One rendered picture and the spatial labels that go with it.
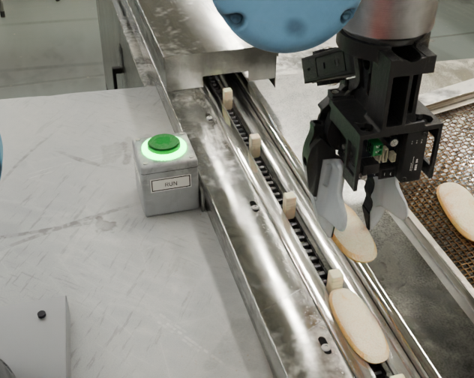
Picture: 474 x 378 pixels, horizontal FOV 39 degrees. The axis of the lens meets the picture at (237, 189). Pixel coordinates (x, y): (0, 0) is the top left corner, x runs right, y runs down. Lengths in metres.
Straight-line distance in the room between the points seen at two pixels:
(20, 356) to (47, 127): 0.48
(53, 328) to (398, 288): 0.37
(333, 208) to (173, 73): 0.49
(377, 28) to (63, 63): 2.81
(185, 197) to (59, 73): 2.35
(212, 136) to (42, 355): 0.40
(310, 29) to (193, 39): 0.75
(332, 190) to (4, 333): 0.34
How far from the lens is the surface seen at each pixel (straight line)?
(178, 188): 0.83
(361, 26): 0.51
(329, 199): 0.61
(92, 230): 0.84
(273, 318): 0.66
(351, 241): 0.65
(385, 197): 0.64
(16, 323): 0.70
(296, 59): 1.26
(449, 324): 0.75
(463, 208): 0.76
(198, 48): 1.04
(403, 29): 0.51
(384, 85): 0.51
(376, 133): 0.53
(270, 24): 0.33
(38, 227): 0.86
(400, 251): 0.82
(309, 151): 0.59
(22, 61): 3.33
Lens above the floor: 1.34
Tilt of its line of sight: 36 degrees down
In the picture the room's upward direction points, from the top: straight up
